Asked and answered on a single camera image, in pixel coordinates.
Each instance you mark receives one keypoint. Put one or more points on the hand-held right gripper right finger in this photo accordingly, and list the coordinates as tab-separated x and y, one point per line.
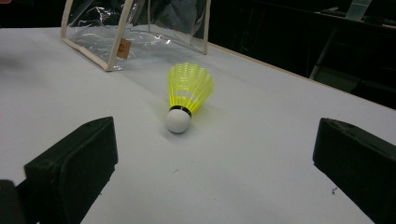
358	161

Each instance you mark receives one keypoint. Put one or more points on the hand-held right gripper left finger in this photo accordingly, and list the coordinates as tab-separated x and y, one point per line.
71	168

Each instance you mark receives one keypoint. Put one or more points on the yellow shuttlecock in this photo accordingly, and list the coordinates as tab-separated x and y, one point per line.
186	93

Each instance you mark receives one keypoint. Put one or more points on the clear plastic bag beige trim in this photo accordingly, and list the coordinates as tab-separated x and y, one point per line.
130	34

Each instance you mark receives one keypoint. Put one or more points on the dark metal stand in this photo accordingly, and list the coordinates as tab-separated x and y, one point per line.
345	56

